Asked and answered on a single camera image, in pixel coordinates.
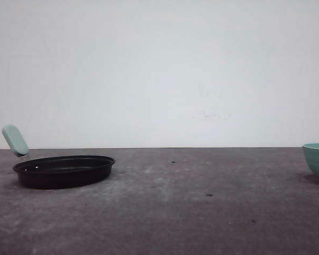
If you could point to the black frying pan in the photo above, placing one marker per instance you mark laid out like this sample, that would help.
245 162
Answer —
62 172

